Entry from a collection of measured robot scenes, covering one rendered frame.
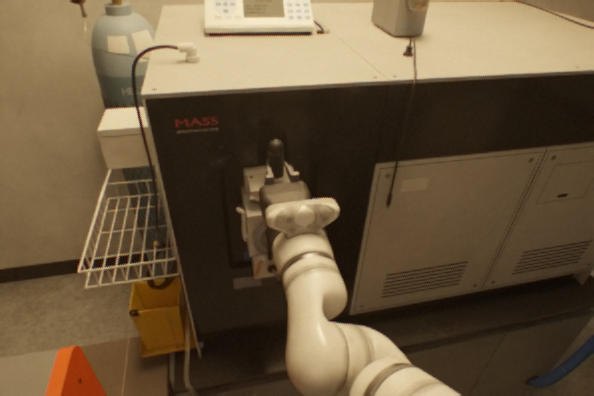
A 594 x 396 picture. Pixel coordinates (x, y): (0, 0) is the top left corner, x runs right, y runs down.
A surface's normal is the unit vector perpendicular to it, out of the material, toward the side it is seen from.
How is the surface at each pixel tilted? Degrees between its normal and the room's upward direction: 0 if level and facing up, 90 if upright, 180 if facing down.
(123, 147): 90
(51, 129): 90
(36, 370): 0
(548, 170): 90
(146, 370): 0
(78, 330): 0
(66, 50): 90
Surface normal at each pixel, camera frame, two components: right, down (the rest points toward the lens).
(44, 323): 0.03, -0.80
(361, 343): 0.48, -0.70
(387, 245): 0.22, 0.58
